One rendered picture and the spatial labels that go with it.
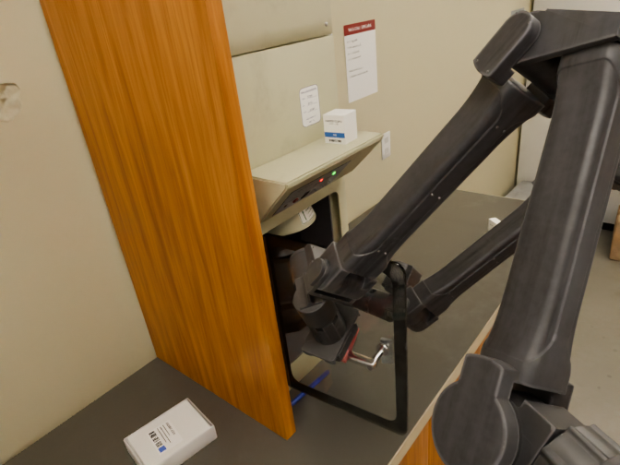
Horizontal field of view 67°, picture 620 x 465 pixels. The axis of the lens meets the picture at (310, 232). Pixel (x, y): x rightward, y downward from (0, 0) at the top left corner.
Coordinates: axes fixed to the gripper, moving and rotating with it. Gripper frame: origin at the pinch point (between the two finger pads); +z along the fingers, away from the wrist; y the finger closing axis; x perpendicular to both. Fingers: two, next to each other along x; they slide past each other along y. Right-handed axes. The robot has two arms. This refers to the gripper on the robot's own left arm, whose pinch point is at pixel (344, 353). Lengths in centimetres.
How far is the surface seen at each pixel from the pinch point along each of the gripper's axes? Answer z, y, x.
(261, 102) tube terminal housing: -33.4, -28.1, -21.6
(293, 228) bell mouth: -3.8, -21.9, -23.2
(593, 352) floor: 180, -107, 37
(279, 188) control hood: -25.8, -14.8, -12.6
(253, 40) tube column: -43, -33, -22
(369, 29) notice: 9, -127, -56
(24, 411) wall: 5, 38, -68
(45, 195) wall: -28, 0, -67
